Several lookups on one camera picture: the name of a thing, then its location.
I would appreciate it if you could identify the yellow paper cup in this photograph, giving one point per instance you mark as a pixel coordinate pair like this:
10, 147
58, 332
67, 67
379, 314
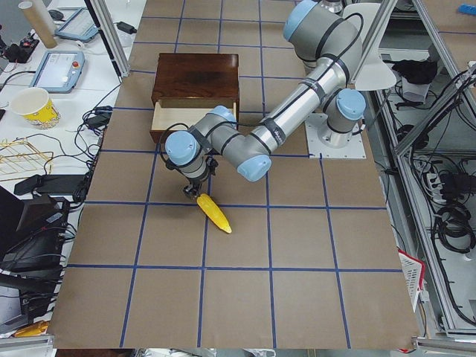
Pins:
36, 107

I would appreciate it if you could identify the gold wire rack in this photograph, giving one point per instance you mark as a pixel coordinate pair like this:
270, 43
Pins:
21, 159

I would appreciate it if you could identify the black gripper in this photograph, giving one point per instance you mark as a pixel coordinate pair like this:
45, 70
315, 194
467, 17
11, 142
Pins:
193, 184

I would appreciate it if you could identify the yellow corn cob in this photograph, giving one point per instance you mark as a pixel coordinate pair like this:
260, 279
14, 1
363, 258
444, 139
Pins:
213, 212

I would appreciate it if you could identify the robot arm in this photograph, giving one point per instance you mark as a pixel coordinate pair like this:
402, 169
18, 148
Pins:
333, 45

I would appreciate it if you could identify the teach pendant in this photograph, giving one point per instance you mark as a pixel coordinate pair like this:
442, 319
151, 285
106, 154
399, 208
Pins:
59, 71
79, 26

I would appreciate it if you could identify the black electronics box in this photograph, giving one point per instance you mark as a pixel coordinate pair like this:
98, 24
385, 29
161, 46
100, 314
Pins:
33, 232

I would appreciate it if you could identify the teach pendant far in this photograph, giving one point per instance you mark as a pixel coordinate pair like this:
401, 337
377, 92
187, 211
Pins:
79, 26

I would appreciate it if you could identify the teach pendant near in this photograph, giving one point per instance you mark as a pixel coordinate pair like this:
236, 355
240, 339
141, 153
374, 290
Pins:
59, 71

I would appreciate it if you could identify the red white plastic basket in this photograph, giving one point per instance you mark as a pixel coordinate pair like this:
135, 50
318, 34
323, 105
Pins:
414, 271

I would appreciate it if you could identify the black power adapter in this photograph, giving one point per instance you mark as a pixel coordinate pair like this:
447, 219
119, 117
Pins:
62, 184

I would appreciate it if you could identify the dark wooden cabinet box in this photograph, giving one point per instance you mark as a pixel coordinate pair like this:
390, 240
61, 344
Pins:
189, 80

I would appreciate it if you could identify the black cloth on cup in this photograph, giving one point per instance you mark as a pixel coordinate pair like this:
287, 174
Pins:
417, 77

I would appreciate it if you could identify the aluminium frame post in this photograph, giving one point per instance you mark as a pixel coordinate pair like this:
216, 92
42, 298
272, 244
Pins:
103, 22

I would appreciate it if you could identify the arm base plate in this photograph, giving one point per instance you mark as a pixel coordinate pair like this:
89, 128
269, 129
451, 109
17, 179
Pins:
322, 142

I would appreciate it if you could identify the cardboard tube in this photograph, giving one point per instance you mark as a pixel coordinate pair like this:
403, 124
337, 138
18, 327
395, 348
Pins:
40, 20

